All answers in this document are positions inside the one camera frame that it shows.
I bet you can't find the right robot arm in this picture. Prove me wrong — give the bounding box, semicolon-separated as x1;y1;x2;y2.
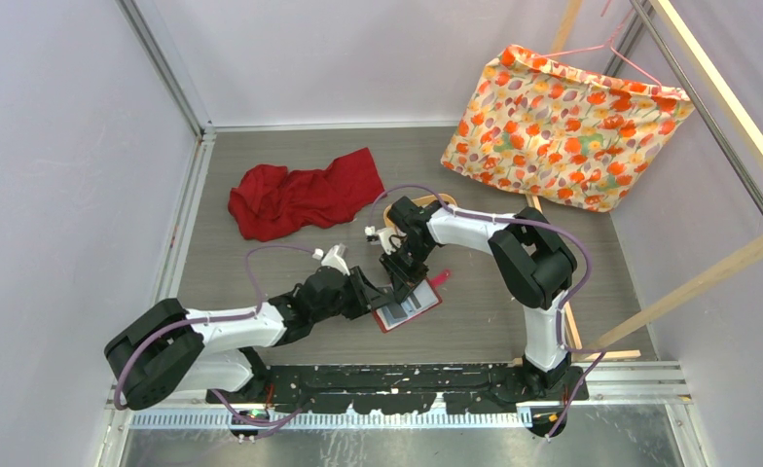
365;198;577;400

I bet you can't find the yellow oval tray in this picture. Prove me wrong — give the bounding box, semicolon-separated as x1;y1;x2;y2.
382;193;457;228

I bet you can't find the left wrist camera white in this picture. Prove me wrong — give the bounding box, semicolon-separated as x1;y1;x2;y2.
311;243;349;275

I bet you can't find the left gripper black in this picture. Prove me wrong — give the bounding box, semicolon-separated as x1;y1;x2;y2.
311;266;390;324

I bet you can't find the pink clothes hanger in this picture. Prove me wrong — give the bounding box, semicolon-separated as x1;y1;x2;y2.
543;1;663;86

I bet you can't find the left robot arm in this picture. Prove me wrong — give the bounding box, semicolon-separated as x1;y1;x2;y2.
104;267;404;411

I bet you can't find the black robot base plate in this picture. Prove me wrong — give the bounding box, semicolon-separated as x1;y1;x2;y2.
222;363;583;415

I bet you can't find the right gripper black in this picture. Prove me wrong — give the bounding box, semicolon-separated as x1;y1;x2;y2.
381;239;435;304

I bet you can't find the aluminium frame rail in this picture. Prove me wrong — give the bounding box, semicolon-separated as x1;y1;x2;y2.
104;0;763;467

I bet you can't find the white magnetic stripe card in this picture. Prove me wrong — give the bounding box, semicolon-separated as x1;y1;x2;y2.
402;281;442;315

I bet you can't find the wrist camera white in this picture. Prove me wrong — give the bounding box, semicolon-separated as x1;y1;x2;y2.
311;243;349;275
364;226;404;253

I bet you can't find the floral fabric bag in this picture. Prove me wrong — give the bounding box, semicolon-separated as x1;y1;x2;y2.
440;45;695;213

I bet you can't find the red cloth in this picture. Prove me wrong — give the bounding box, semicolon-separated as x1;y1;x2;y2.
228;148;384;242

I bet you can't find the wooden frame rack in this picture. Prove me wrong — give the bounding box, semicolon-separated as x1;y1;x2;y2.
544;1;763;373

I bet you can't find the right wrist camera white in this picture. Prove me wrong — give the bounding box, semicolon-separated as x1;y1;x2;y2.
364;226;404;253

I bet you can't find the red card holder wallet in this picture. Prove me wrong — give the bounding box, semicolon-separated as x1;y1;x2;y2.
373;269;452;333

